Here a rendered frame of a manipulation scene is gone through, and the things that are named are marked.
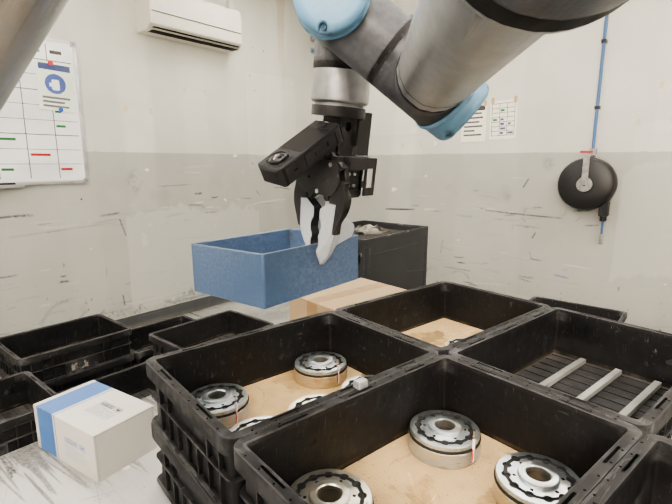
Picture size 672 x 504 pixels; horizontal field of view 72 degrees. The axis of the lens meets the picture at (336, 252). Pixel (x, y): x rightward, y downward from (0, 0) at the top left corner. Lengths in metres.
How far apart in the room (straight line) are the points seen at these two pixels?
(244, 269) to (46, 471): 0.60
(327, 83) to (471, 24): 0.36
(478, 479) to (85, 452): 0.66
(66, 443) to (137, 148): 2.95
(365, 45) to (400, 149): 3.90
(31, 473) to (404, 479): 0.67
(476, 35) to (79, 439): 0.89
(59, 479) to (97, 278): 2.76
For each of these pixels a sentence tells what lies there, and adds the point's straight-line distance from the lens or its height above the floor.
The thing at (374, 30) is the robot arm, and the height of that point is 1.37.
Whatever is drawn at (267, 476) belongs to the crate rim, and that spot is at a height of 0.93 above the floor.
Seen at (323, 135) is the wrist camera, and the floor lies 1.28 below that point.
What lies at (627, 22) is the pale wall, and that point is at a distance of 3.89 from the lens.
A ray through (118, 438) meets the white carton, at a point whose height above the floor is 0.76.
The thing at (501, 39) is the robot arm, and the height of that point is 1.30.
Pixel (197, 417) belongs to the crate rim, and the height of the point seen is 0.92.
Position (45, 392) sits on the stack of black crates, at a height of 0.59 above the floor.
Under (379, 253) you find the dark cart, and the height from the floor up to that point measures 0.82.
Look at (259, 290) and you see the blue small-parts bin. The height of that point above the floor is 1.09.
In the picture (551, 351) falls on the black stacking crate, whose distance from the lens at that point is 1.15.
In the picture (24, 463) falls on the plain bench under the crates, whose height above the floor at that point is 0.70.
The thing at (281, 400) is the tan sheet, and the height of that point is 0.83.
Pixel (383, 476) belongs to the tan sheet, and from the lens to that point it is 0.69.
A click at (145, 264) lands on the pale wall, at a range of 3.84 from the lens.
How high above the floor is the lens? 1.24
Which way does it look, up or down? 11 degrees down
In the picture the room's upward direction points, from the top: straight up
